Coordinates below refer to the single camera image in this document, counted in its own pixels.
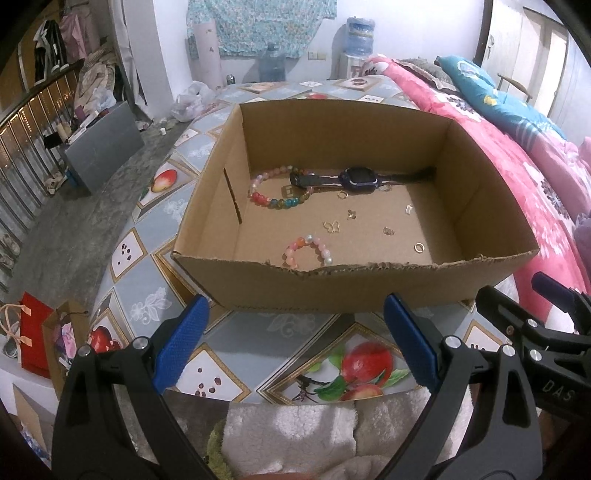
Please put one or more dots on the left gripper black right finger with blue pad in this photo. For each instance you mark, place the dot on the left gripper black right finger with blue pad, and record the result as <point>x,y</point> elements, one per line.
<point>480,421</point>

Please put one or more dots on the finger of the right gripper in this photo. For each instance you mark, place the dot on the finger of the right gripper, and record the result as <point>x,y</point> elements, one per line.
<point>568,300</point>
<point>507,315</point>

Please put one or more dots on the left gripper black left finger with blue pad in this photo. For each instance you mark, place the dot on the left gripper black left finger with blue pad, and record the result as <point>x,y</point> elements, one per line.
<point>90,439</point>

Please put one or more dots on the brown cardboard box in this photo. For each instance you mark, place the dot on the brown cardboard box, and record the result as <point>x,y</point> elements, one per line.
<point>466,231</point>

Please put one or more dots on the white fluffy towel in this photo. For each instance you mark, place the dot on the white fluffy towel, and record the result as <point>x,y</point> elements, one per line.
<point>351,440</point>

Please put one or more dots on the brown paper bag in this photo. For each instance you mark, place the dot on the brown paper bag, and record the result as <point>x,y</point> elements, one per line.
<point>64,331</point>

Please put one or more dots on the pink floral bed quilt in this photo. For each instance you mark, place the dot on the pink floral bed quilt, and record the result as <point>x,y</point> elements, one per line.
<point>550,181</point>

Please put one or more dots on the red gift bag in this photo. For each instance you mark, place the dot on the red gift bag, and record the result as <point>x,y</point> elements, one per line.
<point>33,355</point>

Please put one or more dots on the dark purple smart watch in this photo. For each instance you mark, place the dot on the dark purple smart watch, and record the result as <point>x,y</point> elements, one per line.
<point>359,179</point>

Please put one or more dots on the blue floral pillow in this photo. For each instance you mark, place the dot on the blue floral pillow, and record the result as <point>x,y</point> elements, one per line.
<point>513,116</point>

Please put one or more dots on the grey flat board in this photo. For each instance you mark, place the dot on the grey flat board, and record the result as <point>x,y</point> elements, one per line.
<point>103,148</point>

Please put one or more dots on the wooden stair railing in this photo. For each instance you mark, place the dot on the wooden stair railing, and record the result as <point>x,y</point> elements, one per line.
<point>27,164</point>

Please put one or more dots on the blue water dispenser bottle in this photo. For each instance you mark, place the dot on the blue water dispenser bottle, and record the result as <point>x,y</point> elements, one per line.
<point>359,36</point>

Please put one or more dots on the white plastic bag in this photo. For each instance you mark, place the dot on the white plastic bag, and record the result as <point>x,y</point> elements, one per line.
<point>192,102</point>

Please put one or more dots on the teal floral hanging cloth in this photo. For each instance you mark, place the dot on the teal floral hanging cloth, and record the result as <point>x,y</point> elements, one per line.
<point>245,27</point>

